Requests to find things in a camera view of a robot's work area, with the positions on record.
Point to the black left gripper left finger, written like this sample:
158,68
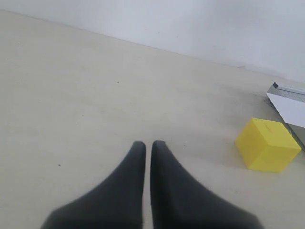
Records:
116,203

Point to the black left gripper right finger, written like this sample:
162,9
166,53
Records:
179,201

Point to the yellow foam cube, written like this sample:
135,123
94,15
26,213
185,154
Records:
266,145

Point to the white paper sheet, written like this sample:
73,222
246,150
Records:
291,111

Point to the grey metal paper cutter base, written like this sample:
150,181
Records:
298,94

